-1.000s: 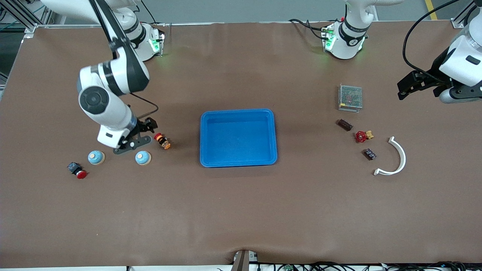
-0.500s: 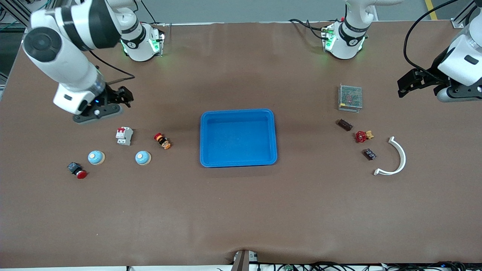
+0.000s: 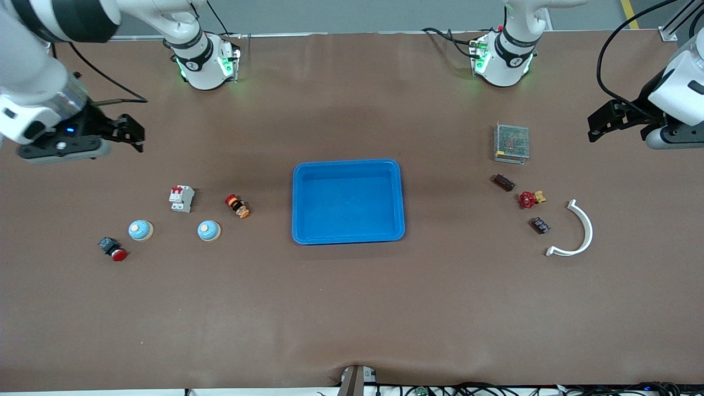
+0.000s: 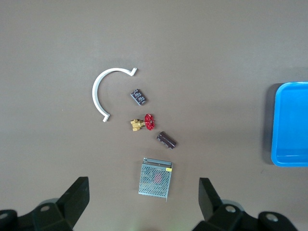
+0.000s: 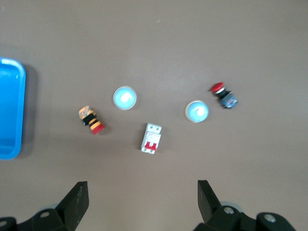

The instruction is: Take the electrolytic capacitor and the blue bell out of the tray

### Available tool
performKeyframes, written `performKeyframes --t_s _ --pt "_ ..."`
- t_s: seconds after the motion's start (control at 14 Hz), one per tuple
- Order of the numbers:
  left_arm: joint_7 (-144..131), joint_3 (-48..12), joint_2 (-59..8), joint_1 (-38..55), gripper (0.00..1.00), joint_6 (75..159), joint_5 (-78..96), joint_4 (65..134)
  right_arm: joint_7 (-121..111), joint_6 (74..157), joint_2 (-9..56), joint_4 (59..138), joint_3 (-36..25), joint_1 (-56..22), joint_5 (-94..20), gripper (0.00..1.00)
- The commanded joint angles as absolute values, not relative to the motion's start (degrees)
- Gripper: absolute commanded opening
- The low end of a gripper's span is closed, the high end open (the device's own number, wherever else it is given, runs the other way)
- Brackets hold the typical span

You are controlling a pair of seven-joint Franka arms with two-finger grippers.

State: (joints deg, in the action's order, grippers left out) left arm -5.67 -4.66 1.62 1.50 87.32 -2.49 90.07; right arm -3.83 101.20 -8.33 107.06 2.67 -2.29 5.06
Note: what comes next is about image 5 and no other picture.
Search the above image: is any yellow black emergency stop button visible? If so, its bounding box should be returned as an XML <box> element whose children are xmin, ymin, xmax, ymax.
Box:
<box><xmin>78</xmin><ymin>105</ymin><xmax>106</xmax><ymax>135</ymax></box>

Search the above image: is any blue plastic tray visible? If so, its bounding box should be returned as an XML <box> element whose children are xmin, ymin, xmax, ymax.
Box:
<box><xmin>0</xmin><ymin>57</ymin><xmax>26</xmax><ymax>160</ymax></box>

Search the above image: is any brown table cover mat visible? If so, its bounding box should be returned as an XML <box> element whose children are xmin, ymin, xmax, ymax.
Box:
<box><xmin>0</xmin><ymin>0</ymin><xmax>308</xmax><ymax>231</ymax></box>

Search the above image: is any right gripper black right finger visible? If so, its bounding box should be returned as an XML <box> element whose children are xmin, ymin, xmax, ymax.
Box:
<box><xmin>192</xmin><ymin>180</ymin><xmax>295</xmax><ymax>231</ymax></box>

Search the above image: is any blue service bell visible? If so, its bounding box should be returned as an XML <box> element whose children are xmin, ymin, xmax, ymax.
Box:
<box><xmin>184</xmin><ymin>100</ymin><xmax>210</xmax><ymax>124</ymax></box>
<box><xmin>112</xmin><ymin>86</ymin><xmax>138</xmax><ymax>111</ymax></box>

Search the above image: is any red push button grey body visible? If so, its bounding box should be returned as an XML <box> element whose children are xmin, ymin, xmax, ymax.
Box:
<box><xmin>208</xmin><ymin>82</ymin><xmax>240</xmax><ymax>110</ymax></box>

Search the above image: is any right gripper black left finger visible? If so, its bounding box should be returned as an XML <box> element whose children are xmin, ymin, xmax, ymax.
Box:
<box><xmin>0</xmin><ymin>181</ymin><xmax>90</xmax><ymax>231</ymax></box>

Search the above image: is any white circuit breaker red switch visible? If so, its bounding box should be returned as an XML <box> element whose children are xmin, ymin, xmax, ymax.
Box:
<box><xmin>141</xmin><ymin>122</ymin><xmax>162</xmax><ymax>154</ymax></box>

